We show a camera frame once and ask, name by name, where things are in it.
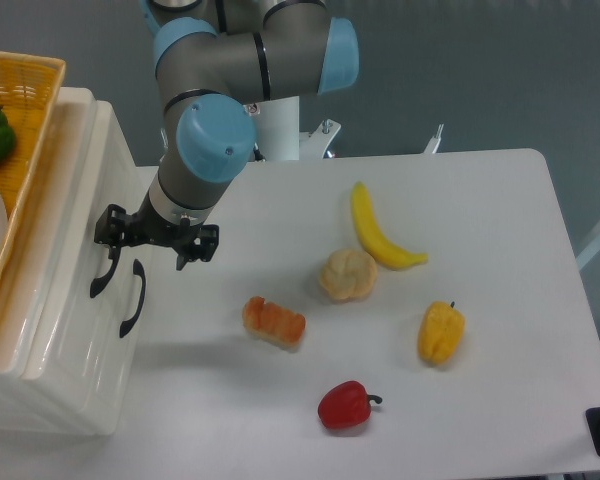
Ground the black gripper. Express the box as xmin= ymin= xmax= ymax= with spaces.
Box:
xmin=94 ymin=204 xmax=219 ymax=271

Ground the white drawer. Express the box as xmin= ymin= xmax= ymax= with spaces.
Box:
xmin=24 ymin=101 xmax=145 ymax=387
xmin=76 ymin=221 xmax=152 ymax=435

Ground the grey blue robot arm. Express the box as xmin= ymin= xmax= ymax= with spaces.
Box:
xmin=94 ymin=1 xmax=359 ymax=267

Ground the white drawer cabinet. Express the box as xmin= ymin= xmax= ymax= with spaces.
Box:
xmin=0 ymin=88 xmax=151 ymax=435

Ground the toy croissant bread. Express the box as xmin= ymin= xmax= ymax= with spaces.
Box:
xmin=242 ymin=296 xmax=306 ymax=348

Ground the round toy bread bun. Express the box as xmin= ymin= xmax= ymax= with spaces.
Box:
xmin=319 ymin=248 xmax=377 ymax=302

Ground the yellow woven basket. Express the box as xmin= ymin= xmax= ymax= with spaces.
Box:
xmin=0 ymin=51 xmax=66 ymax=282

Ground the yellow toy banana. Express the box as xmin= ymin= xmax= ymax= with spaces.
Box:
xmin=350 ymin=181 xmax=428 ymax=270

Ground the red toy bell pepper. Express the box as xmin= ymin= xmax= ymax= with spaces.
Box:
xmin=317 ymin=380 xmax=383 ymax=430

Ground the yellow toy bell pepper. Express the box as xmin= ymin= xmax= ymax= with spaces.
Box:
xmin=417 ymin=301 xmax=466 ymax=365

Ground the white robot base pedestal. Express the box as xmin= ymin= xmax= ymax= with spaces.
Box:
xmin=245 ymin=97 xmax=342 ymax=161

